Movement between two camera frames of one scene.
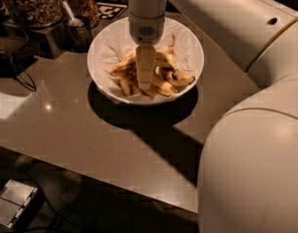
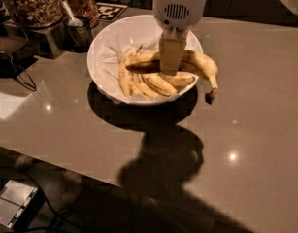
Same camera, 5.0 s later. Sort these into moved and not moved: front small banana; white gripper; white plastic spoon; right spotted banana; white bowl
Moved: white gripper
Not moved: right spotted banana; white plastic spoon; front small banana; white bowl
